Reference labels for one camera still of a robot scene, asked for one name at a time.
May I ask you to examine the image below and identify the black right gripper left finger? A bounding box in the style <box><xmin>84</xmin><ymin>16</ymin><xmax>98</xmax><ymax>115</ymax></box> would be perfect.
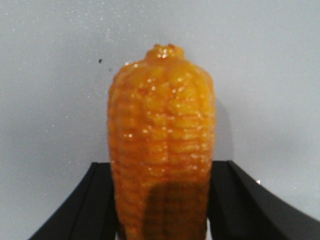
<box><xmin>30</xmin><ymin>162</ymin><xmax>118</xmax><ymax>240</ymax></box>

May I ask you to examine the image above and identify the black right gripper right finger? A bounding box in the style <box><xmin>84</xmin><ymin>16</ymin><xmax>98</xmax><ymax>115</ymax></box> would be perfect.
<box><xmin>208</xmin><ymin>160</ymin><xmax>320</xmax><ymax>240</ymax></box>

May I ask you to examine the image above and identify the orange plastic corn cob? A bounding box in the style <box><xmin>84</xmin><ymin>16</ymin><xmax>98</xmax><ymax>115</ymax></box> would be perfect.
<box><xmin>107</xmin><ymin>44</ymin><xmax>216</xmax><ymax>240</ymax></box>

